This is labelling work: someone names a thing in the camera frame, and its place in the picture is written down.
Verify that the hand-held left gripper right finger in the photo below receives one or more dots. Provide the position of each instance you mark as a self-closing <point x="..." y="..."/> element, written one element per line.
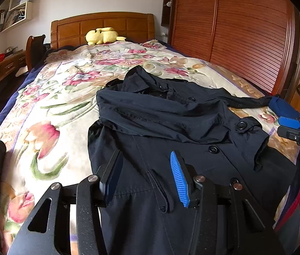
<point x="179" y="180"/>

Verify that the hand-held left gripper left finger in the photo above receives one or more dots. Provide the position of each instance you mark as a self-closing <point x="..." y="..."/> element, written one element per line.
<point x="111" y="180"/>

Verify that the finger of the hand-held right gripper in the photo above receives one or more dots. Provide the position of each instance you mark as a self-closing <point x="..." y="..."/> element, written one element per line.
<point x="289" y="122"/>
<point x="285" y="132"/>

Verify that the black jacket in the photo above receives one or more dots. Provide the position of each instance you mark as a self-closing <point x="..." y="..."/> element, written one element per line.
<point x="166" y="117"/>

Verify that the floral blanket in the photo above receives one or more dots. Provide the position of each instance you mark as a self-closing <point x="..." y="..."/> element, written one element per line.
<point x="59" y="106"/>

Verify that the person's dark trousers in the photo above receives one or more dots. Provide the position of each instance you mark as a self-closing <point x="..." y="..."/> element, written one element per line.
<point x="289" y="236"/>

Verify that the wooden louvered wardrobe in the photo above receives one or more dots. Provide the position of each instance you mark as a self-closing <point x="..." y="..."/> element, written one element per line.
<point x="245" y="32"/>

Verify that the yellow plush toy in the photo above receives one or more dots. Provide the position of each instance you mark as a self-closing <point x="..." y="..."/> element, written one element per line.
<point x="99" y="35"/>

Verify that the wooden chair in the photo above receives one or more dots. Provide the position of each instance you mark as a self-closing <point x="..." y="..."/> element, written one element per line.
<point x="33" y="53"/>

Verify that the wooden desk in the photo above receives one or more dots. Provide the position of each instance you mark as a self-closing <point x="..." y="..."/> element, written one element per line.
<point x="4" y="67"/>

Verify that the wooden bed headboard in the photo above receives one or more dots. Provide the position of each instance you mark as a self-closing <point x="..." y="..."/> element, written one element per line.
<point x="73" y="29"/>

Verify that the wooden corner shelf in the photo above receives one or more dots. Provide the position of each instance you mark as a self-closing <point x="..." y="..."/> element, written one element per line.
<point x="167" y="13"/>

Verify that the white figurine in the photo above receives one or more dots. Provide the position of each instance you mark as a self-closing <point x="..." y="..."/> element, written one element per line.
<point x="168" y="3"/>

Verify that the white wall shelf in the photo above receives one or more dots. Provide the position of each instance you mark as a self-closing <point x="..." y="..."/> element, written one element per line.
<point x="19" y="13"/>

